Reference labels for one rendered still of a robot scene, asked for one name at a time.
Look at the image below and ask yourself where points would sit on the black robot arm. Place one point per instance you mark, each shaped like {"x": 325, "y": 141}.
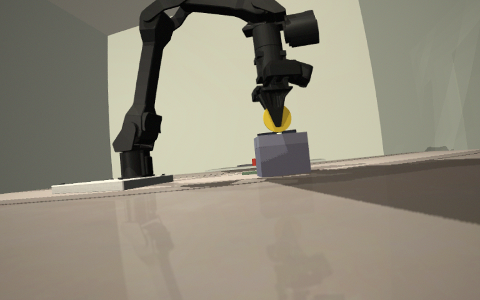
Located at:
{"x": 265, "y": 21}

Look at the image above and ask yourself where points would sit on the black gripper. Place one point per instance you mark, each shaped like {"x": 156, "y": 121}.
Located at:
{"x": 272, "y": 73}

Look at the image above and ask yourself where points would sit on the gold coin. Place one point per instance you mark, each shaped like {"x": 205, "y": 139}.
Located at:
{"x": 286, "y": 120}

